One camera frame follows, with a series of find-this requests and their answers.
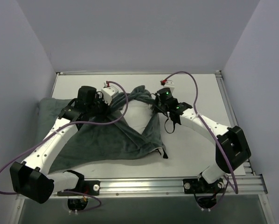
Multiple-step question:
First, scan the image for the white pillow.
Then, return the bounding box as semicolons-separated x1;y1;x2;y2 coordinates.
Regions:
124;100;152;134

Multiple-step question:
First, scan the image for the dark green pillowcase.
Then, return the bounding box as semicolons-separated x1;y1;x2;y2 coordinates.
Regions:
49;85;167;173

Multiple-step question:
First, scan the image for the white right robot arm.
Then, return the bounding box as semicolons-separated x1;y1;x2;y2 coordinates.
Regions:
153;88;251;193

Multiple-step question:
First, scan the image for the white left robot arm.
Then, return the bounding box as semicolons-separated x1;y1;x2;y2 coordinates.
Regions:
10;85;117;204

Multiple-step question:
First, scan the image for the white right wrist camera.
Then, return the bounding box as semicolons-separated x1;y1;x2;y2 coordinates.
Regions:
160;79;175;93

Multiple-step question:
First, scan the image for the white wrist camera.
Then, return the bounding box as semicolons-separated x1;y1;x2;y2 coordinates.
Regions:
160;79;175;93
101;81;119;105

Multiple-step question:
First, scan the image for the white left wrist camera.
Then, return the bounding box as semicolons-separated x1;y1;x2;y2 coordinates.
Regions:
101;81;119;105

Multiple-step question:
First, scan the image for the black loop strap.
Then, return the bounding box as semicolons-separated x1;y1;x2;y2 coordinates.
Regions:
164;112;177;135

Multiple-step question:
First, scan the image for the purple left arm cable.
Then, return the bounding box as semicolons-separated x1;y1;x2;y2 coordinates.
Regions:
0;80;131;212

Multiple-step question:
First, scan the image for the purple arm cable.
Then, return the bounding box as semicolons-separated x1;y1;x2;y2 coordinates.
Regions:
0;80;131;212
160;70;239;208

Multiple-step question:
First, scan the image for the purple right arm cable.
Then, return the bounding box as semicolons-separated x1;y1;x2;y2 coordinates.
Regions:
160;70;239;208

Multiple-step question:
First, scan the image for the aluminium right side rail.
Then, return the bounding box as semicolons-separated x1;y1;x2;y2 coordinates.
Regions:
215;74;255;175

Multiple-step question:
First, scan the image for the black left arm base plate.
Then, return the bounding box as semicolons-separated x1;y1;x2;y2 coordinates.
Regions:
56;180;101;196

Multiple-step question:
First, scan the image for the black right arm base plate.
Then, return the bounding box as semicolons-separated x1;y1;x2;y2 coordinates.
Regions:
182;177;225;194

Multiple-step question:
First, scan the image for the aluminium front frame rail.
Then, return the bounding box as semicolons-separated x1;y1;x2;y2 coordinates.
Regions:
15;174;268;199

